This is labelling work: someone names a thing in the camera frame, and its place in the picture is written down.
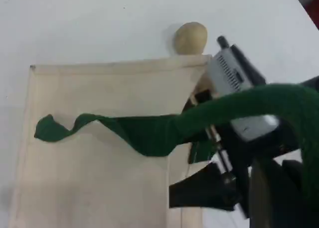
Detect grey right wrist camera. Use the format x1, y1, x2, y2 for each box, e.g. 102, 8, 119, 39
206, 44, 281, 142

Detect black right camera cable plug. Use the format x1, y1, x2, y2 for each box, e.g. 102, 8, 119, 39
216, 35, 232, 50

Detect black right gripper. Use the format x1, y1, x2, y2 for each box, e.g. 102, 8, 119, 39
168, 89, 301, 219

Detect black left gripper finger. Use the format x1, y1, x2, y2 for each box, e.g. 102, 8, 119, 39
249, 160, 284, 228
281, 159, 306, 228

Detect white canvas bag green handles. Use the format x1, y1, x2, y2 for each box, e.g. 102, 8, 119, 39
7, 54, 319, 228

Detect beige toy potato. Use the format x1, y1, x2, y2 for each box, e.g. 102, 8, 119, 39
171, 22, 208, 56

